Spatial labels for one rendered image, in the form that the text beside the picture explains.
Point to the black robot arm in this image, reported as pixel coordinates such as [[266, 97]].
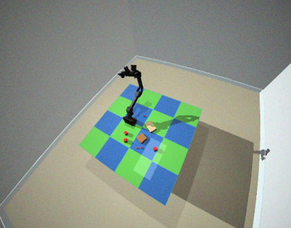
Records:
[[137, 74]]

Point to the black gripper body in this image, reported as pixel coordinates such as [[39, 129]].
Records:
[[127, 74]]

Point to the brown square block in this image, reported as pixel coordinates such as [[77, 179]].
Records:
[[141, 138]]

